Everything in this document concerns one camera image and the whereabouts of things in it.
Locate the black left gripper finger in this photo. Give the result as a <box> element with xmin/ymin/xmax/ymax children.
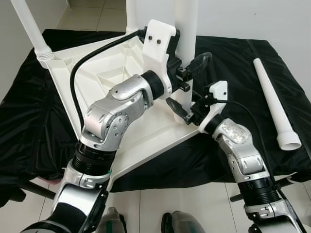
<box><xmin>187</xmin><ymin>52</ymin><xmax>213</xmax><ymax>81</ymax></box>

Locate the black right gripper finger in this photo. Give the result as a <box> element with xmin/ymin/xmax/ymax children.
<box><xmin>166</xmin><ymin>97</ymin><xmax>191</xmax><ymax>121</ymax></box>

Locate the black table cloth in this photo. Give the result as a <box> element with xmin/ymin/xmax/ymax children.
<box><xmin>0</xmin><ymin>29</ymin><xmax>311</xmax><ymax>192</ymax></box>

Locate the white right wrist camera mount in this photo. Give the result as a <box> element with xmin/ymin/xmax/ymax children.
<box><xmin>198</xmin><ymin>81</ymin><xmax>228</xmax><ymax>133</ymax></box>

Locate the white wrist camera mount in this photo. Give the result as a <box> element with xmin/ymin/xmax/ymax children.
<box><xmin>141</xmin><ymin>19</ymin><xmax>178</xmax><ymax>100</ymax></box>
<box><xmin>198</xmin><ymin>81</ymin><xmax>228</xmax><ymax>133</ymax></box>

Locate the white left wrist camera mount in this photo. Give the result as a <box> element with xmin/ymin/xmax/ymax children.
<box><xmin>141</xmin><ymin>19</ymin><xmax>178</xmax><ymax>100</ymax></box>

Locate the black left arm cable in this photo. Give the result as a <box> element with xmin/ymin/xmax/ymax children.
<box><xmin>69</xmin><ymin>28</ymin><xmax>149</xmax><ymax>141</ymax></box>

